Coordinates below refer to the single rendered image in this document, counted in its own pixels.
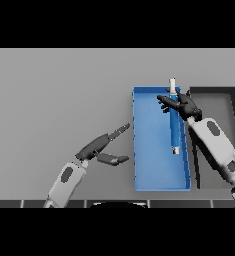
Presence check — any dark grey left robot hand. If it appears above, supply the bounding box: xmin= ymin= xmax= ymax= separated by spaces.
xmin=75 ymin=123 xmax=131 ymax=167

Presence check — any dark strip with pale lines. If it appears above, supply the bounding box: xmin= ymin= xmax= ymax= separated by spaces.
xmin=0 ymin=199 xmax=235 ymax=209

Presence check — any dark grey bin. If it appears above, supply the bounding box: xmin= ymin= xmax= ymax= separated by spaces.
xmin=185 ymin=86 xmax=235 ymax=190

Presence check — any blue pipe with pale ends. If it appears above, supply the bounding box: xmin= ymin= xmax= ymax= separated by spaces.
xmin=168 ymin=77 xmax=181 ymax=156

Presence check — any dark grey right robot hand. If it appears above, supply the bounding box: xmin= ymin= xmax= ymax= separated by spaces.
xmin=156 ymin=90 xmax=203 ymax=122

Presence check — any blue bin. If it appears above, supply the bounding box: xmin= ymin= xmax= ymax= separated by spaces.
xmin=132 ymin=85 xmax=192 ymax=192

